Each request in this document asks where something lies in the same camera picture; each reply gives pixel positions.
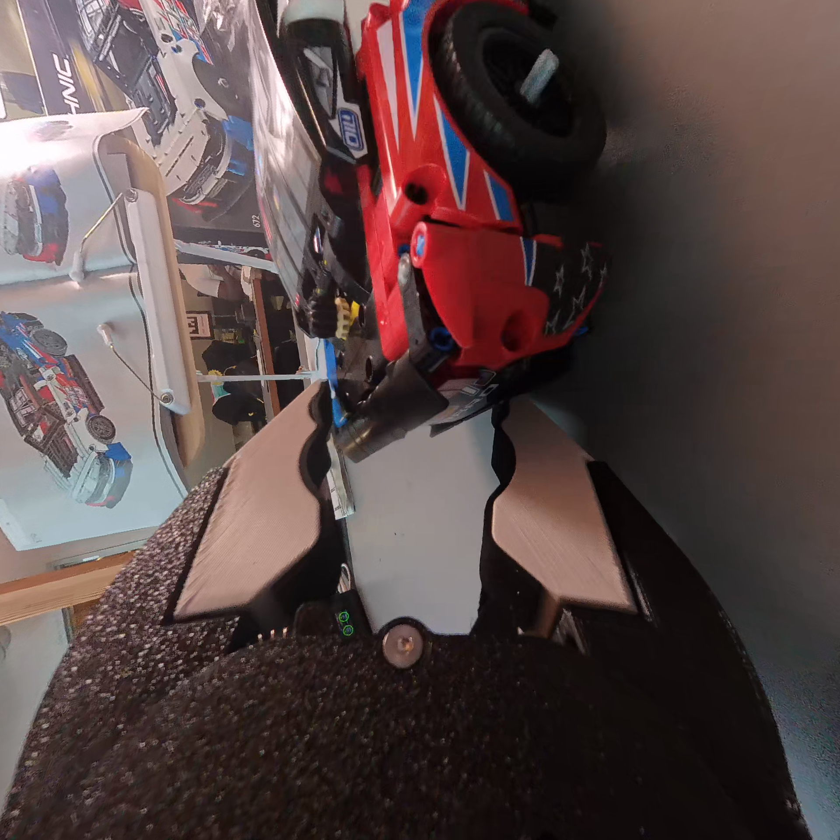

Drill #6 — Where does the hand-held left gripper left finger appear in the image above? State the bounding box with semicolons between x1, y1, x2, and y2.
163;381;342;624

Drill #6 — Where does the toy car instruction booklet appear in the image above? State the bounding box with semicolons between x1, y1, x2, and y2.
0;105;198;552

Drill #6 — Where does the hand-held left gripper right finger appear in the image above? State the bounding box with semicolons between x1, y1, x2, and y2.
478;399;641;641

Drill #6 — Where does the toy car set box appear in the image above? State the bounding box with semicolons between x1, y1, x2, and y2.
0;0;273;253

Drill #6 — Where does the white book stand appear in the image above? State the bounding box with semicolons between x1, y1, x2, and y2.
69;131;326;487

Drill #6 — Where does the red toy brick car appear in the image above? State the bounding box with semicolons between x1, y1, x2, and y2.
249;0;611;463

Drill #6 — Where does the white desk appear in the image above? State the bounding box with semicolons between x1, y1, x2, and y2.
341;0;840;840

